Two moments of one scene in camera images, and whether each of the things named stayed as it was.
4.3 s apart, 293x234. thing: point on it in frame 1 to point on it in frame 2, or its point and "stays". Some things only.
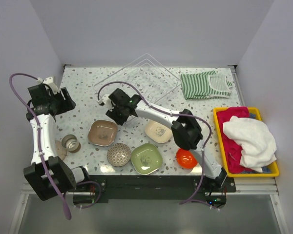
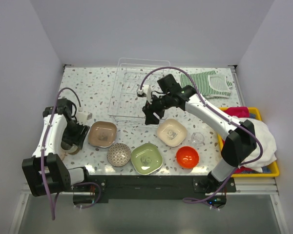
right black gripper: (119, 120) to (149, 109)
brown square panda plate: (102, 132) stays
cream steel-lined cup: (70, 142) stays
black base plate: (102, 187) stays
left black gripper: (67, 104) to (78, 139)
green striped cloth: (203, 85) stays
